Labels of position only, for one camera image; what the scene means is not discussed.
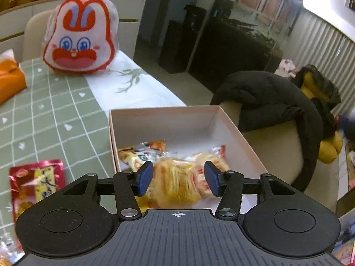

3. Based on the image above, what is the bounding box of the orange tissue box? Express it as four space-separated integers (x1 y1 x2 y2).
0 49 27 105

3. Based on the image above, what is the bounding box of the beige dining chair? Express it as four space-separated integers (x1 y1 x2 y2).
22 10 53 61

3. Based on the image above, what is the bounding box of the yellow bread snack packet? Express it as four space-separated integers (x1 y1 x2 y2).
136 158 201 212

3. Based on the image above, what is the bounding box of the black jacket on chair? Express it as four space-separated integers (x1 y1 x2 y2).
211 64 341 192

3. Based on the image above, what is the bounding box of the red white rabbit bag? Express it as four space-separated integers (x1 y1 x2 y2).
43 0 119 74

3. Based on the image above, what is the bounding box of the colourful snack packet in box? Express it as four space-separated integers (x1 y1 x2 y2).
117 139 166 172

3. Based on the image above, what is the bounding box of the pink cardboard box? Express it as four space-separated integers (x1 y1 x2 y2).
108 106 266 178

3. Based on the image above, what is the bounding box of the dark fish tank cabinet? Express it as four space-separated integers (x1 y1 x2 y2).
158 0 303 91

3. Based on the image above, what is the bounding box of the green checkered tablecloth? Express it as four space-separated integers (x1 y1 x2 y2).
1 53 182 251

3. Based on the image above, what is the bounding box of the red yellow snack packet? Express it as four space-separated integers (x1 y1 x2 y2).
8 159 66 221

